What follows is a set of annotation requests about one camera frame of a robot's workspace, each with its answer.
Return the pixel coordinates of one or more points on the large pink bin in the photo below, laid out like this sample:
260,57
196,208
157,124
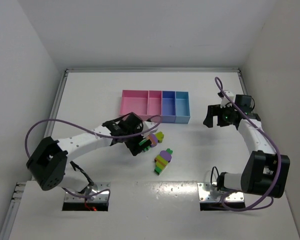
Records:
135,101

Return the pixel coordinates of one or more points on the small pink bin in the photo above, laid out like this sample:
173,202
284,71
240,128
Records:
152,104

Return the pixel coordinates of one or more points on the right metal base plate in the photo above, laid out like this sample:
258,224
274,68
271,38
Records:
208,194

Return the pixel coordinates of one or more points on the multicolour lego stack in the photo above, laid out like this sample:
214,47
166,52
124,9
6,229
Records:
151,141
162,160

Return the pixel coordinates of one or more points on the dark blue bin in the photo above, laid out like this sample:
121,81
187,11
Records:
168,106

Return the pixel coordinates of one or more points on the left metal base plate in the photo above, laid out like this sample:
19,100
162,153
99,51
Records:
99,193

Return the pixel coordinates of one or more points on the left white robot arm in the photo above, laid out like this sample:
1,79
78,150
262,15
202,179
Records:
52,164

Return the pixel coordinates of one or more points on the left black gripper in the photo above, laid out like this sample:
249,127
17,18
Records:
134,145

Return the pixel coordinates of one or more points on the metal base plate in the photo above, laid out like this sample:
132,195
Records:
99,193
208,194

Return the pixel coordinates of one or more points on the light blue bin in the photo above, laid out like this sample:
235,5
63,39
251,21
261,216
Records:
182,107

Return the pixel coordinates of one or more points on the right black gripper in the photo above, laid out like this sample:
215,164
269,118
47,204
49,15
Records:
215,116

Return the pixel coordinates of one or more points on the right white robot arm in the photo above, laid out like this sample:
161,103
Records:
264,166

